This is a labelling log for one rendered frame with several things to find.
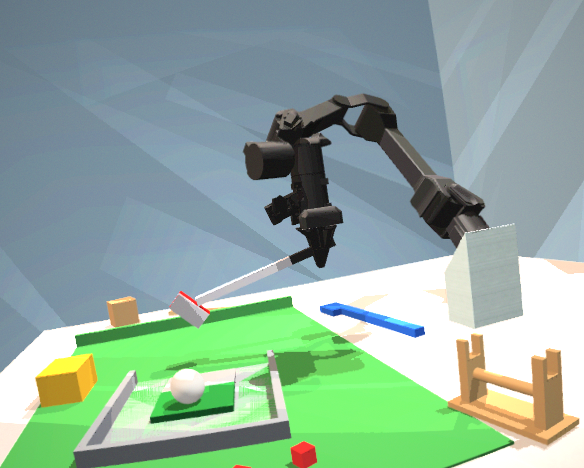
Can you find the green flat mat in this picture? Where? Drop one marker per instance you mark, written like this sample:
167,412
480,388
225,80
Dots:
357,411

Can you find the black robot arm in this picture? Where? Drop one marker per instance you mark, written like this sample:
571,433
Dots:
448,208

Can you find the blue flat bar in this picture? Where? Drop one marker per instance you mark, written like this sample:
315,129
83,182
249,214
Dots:
410,329

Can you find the white golf ball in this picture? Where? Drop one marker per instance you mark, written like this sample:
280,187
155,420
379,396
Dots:
187,386

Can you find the tan cube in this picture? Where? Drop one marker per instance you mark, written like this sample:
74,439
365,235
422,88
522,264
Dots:
123,312

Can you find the yellow cube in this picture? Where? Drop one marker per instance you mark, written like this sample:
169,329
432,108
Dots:
66,380

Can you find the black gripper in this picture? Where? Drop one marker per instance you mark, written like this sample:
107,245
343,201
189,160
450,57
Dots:
318,221

